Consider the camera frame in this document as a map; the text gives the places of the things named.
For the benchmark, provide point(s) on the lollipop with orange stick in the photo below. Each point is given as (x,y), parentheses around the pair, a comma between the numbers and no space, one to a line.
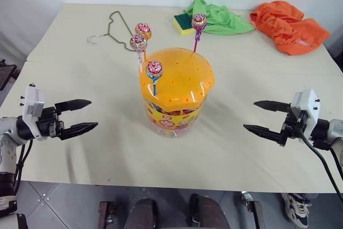
(144,32)

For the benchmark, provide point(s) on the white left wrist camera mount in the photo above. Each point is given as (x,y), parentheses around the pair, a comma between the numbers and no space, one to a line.
(31,105)

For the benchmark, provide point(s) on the rusty metal left bracket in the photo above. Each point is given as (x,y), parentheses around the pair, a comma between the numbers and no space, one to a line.
(105,214)

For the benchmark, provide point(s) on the lollipop with pink stick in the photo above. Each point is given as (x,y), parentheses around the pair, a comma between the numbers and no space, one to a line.
(198,23)

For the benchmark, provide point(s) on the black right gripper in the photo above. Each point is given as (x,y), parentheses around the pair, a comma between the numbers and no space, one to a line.
(292,125)

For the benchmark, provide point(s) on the lollipop with white stick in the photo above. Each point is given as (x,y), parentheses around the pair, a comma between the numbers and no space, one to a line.
(138,45)

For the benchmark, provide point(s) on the orange cloth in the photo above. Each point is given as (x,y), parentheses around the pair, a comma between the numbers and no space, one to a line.
(289,28)

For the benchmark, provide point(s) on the dark rounded left shape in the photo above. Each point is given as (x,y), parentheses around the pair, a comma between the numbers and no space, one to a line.
(142,213)

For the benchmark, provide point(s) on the orange lollipop display tub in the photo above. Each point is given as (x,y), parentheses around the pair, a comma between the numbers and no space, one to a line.
(177,89)

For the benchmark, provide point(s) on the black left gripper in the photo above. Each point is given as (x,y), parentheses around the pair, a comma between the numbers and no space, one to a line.
(49,124)

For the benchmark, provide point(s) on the dark rounded right shape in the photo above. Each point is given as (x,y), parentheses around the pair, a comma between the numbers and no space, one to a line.
(206,211)

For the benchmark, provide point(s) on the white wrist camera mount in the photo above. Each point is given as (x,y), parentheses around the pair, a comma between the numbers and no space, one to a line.
(31,105)
(305,104)

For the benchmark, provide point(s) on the dark rounded shape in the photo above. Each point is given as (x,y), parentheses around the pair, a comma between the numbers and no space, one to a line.
(142,213)
(206,211)

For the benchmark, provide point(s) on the lollipop with blue stick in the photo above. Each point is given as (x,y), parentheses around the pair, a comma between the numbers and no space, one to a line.
(154,72)

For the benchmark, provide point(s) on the yellow green scrub sponge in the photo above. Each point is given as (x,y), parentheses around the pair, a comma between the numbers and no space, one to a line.
(182,23)

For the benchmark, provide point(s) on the beige black sneaker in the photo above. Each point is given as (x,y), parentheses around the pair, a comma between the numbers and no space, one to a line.
(297,207)

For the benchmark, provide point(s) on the rusty metal bracket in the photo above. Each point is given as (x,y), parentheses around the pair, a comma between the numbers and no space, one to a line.
(254,210)
(105,214)

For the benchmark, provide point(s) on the green cloth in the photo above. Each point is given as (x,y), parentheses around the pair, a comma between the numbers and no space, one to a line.
(219,20)

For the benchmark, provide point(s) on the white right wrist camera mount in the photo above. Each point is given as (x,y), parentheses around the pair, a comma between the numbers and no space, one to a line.
(305,104)

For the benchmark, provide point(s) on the dark object beside table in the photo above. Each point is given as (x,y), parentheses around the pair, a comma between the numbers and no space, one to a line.
(6,73)

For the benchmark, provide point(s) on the rusty metal right bracket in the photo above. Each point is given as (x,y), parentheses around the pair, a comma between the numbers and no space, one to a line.
(254,210)

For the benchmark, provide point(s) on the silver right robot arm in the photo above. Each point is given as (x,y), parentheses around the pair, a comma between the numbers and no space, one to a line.
(332,132)

